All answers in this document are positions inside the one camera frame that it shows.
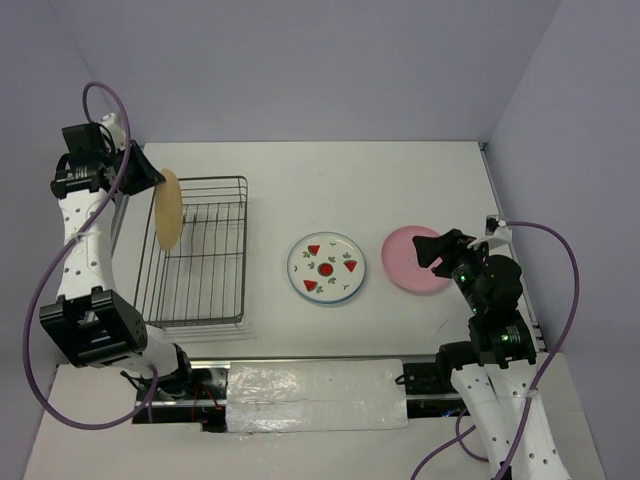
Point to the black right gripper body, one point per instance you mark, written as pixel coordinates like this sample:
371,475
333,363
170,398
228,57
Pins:
466,262

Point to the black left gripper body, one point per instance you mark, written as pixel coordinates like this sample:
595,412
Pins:
115,159

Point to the pink plate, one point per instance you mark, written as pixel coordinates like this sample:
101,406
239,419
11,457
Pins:
400,263

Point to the yellow plate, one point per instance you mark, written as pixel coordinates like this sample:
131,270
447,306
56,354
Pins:
168,211

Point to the white plate blue rim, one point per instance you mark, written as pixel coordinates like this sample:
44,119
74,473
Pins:
326,267

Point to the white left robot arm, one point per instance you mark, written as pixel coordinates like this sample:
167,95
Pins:
90,322

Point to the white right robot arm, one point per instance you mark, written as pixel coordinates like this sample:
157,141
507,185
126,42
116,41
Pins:
496,371

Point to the silver foil tape cover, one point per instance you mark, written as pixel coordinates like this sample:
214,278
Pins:
315,396

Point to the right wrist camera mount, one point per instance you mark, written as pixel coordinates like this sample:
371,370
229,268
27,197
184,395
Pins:
497,234

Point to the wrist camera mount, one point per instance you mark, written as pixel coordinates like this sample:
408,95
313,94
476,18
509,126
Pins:
114,131
497,234

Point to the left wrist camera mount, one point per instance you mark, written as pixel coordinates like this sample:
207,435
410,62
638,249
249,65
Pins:
114,131

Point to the metal wire dish rack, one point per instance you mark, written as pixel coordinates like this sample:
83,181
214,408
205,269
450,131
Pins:
200,282

